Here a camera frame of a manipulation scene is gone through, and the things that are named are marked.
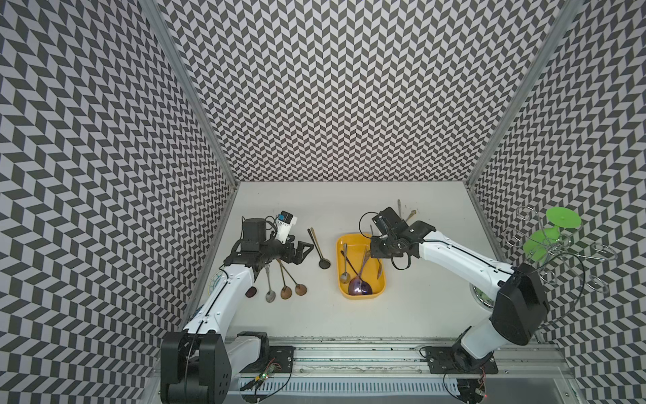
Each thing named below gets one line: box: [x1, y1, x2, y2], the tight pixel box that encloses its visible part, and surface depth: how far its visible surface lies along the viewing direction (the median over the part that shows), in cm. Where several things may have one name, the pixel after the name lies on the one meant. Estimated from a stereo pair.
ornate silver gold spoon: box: [339, 243, 351, 285], surface depth 91 cm
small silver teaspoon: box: [264, 263, 276, 303], surface depth 87 cm
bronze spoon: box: [276, 258, 292, 300], surface depth 88 cm
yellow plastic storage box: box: [336, 232, 387, 301], surface depth 91 cm
